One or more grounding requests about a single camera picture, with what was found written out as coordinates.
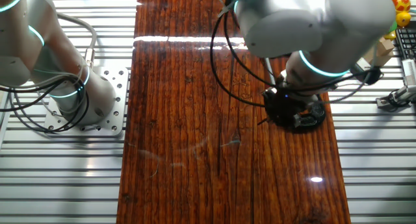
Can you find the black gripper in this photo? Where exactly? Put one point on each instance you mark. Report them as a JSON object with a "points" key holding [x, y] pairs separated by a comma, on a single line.
{"points": [[279, 108]]}

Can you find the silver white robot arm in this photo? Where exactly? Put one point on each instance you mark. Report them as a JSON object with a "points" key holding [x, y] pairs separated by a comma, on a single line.
{"points": [[292, 26]]}

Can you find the black metal C-clamp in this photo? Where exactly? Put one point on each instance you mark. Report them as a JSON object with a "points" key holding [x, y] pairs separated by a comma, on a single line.
{"points": [[317, 115]]}

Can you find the grey metal clamp tool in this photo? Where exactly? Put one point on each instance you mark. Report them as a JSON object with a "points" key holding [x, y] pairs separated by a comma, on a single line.
{"points": [[395, 99]]}

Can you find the glossy brown wood-grain board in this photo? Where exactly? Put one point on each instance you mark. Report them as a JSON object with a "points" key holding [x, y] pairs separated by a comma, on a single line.
{"points": [[195, 120]]}

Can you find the light wooden block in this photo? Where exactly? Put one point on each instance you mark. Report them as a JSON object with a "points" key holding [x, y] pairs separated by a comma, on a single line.
{"points": [[383, 50]]}

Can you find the black keyboard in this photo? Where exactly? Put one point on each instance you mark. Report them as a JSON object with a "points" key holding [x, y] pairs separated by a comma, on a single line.
{"points": [[406, 42]]}

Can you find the yellow round toy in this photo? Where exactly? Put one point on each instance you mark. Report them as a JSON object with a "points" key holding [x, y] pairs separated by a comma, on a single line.
{"points": [[403, 19]]}

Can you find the orange spotted toy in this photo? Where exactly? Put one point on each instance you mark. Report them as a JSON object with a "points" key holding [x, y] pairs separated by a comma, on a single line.
{"points": [[400, 2]]}

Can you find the ribbed silver camera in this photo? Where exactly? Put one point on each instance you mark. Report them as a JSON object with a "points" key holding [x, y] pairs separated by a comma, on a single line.
{"points": [[409, 71]]}

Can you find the silver perforated robot base plate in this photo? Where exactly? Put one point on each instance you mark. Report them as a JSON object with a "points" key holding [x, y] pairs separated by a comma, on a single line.
{"points": [[120, 97]]}

